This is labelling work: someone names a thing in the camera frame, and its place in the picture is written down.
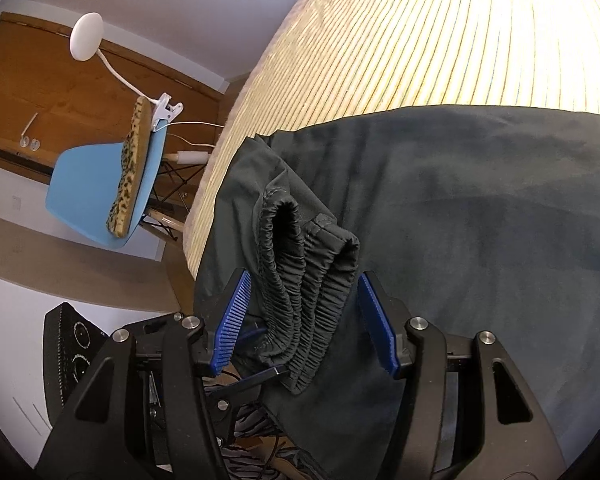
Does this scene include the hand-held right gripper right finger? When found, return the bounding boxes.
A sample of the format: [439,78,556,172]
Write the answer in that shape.
[357,271,568,480]

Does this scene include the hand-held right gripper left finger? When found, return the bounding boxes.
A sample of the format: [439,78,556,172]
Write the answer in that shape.
[34,267,253,480]

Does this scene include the dark green pants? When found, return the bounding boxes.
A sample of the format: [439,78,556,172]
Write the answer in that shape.
[192,104,600,480]

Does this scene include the light blue chair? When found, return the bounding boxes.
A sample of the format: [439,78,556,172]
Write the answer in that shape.
[45,125,206,251]

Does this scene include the leopard print cushion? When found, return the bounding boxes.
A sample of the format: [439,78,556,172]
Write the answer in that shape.
[105,96,153,238]

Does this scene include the wooden door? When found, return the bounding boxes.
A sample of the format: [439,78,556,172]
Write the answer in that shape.
[0,10,231,186]

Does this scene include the yellow striped cloth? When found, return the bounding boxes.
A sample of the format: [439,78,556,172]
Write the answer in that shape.
[182,0,600,281]

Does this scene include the white clip lamp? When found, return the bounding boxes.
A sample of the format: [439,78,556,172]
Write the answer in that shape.
[69,12,185,133]

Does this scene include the white power cable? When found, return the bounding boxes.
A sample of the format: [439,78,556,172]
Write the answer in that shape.
[152,120,226,166]

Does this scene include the clear wall hook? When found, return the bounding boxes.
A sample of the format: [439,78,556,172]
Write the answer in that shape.
[19,112,43,150]

